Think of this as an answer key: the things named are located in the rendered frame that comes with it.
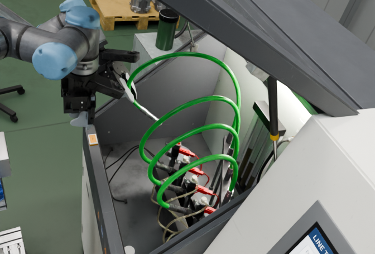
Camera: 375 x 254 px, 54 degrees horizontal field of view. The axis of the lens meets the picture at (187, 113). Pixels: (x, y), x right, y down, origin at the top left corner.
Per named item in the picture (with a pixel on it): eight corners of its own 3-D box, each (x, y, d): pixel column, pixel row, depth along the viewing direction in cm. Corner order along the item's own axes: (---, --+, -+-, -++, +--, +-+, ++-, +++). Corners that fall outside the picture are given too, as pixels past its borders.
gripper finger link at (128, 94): (122, 107, 121) (108, 82, 119) (136, 100, 119) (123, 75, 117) (118, 110, 118) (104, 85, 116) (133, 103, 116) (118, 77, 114)
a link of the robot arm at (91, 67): (96, 44, 92) (101, 63, 86) (95, 60, 95) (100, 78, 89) (65, 45, 89) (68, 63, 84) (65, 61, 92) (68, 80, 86)
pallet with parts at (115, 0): (183, 28, 432) (189, -3, 408) (105, 32, 389) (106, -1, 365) (141, -20, 518) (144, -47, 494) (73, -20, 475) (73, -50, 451)
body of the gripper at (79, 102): (61, 97, 99) (59, 60, 91) (93, 95, 102) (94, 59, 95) (63, 116, 94) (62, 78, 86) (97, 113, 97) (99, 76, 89)
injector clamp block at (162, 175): (148, 187, 142) (153, 162, 133) (172, 183, 146) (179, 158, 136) (175, 270, 119) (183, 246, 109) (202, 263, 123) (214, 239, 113)
